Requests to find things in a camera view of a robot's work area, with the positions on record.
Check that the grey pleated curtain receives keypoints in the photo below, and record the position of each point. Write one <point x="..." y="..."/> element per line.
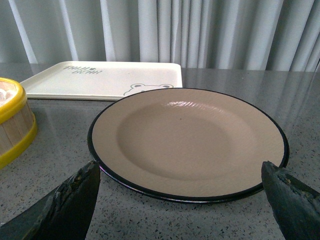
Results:
<point x="279" y="35"/>

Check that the wooden steamer with yellow rims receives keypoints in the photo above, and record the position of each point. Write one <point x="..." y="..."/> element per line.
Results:
<point x="18" y="126"/>

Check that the beige plate with black rim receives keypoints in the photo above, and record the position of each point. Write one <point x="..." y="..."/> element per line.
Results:
<point x="187" y="145"/>

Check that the cream bear tray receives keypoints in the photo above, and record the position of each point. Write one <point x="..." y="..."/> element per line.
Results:
<point x="101" y="80"/>

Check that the white steamer liner cloth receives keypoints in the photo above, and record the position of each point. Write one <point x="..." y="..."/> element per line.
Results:
<point x="7" y="92"/>

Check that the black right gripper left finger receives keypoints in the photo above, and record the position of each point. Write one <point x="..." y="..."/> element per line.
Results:
<point x="63" y="214"/>

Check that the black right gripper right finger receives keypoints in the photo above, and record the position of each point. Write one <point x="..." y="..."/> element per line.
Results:
<point x="295" y="205"/>

